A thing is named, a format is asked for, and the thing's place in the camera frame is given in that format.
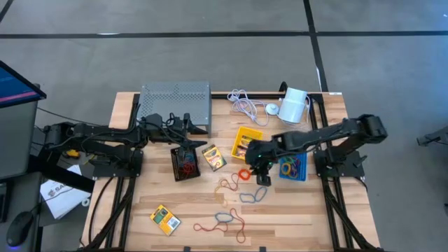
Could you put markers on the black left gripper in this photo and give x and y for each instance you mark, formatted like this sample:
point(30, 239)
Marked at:
point(180, 129)

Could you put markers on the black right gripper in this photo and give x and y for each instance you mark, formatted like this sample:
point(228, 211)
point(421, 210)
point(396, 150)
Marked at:
point(260, 155)

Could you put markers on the blue rubber band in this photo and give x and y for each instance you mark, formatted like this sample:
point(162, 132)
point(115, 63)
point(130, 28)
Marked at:
point(216, 217)
point(266, 190)
point(241, 197)
point(190, 155)

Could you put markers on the yellow spiral coil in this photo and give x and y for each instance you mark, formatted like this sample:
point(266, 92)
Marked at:
point(283, 169)

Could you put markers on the green spiral coil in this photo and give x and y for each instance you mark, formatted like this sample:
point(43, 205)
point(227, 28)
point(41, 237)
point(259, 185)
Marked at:
point(288, 159)

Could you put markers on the purple spiral coil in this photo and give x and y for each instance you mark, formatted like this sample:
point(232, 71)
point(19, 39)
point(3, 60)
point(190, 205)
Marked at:
point(297, 173)

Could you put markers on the yellow rubber band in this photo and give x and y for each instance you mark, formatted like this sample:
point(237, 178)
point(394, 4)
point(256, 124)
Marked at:
point(215, 192)

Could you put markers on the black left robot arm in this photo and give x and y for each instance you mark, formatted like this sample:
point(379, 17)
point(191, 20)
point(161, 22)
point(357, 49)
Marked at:
point(105, 133)

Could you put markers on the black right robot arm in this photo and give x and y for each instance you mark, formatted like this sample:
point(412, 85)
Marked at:
point(332, 134)

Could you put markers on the black plastic basket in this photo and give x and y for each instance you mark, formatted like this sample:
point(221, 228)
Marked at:
point(196, 175)

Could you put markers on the grey perforated metal shelf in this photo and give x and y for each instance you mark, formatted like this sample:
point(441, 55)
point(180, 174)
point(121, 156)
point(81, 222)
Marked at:
point(175, 101)

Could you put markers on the yellow plastic basket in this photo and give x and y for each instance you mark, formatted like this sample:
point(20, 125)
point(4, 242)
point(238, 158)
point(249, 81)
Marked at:
point(250, 134)

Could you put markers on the blue plastic basket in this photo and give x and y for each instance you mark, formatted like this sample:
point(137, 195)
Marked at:
point(304, 176)

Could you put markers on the long red rubber band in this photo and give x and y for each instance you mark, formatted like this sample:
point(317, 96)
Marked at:
point(244, 232)

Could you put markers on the yellow green card pack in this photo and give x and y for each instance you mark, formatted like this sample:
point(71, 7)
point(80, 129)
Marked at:
point(165, 220)

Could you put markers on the yellow tool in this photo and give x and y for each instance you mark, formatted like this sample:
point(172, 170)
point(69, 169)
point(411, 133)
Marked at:
point(73, 153)

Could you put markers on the white paper manual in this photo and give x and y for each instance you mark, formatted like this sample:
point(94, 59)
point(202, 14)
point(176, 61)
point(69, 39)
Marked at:
point(63, 199)

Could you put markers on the monitor with blue screen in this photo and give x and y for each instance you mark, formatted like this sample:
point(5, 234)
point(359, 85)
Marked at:
point(17, 122)

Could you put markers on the black chair base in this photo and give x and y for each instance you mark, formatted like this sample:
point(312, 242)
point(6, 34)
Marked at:
point(434, 138)

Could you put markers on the black computer mouse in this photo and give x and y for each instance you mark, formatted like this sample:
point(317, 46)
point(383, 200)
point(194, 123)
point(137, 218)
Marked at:
point(19, 229)

